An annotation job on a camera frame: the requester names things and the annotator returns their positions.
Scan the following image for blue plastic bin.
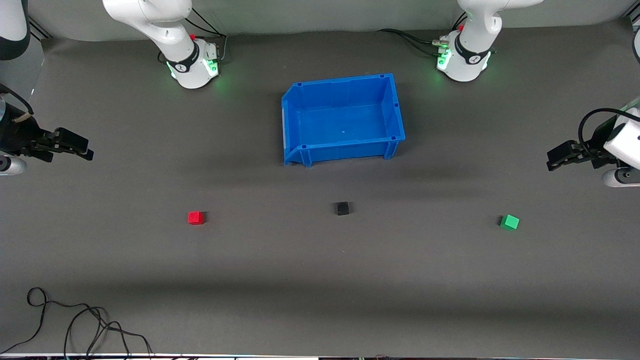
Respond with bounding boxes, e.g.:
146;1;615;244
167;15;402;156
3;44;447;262
281;73;406;168

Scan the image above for dark grey table mat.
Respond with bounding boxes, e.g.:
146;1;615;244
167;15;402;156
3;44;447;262
0;20;640;357

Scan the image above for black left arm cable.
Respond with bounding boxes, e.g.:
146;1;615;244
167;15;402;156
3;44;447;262
578;108;640;151

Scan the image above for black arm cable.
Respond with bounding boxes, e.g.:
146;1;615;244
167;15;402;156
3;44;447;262
578;108;640;151
0;83;35;123

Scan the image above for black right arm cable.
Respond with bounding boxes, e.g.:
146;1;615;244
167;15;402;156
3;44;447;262
0;83;35;123

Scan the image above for aluminium frame rail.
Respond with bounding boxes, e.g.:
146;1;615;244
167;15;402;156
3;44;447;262
27;16;54;42

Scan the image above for loose black cable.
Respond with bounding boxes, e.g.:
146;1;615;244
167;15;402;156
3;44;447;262
0;286;154;357

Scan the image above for black right arm base cables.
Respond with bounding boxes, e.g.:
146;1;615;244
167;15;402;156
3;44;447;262
157;5;229;65

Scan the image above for black arm base cables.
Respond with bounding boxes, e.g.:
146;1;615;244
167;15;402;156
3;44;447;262
377;12;468;57
157;5;229;65

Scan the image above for black left arm base cables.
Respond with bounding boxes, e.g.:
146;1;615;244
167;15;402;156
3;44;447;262
377;12;468;57

